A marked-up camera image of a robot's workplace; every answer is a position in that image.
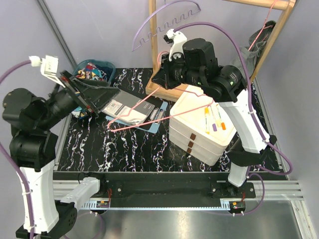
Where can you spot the black marbled table mat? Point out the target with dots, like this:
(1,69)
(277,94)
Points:
(89,146)

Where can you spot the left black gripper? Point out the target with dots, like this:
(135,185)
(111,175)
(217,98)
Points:
(91,96)

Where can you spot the grey shorts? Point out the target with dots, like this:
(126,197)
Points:
(257,43)

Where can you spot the yellow cap marker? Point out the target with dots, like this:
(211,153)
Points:
(207,120)

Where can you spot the navy blue mesh shorts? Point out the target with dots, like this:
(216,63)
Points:
(105,69)

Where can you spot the teal plastic bin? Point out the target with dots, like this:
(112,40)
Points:
(90,86)

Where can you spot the colourful comic print shorts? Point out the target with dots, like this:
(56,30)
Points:
(91,72)

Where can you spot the grey spiral notebook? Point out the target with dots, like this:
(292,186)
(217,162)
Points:
(123,103)

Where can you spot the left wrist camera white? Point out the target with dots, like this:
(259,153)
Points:
(48,67)

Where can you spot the blue clipboard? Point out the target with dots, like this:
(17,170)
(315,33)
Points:
(149,124)

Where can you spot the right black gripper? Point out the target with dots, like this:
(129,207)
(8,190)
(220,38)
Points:
(163,77)

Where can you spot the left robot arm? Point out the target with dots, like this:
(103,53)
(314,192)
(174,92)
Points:
(32,152)

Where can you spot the white stacked trays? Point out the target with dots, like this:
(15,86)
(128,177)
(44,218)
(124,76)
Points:
(187,127)

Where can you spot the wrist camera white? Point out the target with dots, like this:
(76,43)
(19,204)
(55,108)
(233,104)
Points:
(48,67)
(178,40)

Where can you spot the purple cap marker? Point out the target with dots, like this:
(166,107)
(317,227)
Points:
(215,117)

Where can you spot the orange cap marker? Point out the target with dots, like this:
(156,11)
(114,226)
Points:
(220,122)

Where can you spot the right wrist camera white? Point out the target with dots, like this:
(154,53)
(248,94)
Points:
(178,40)

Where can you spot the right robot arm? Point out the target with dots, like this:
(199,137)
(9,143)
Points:
(193,62)

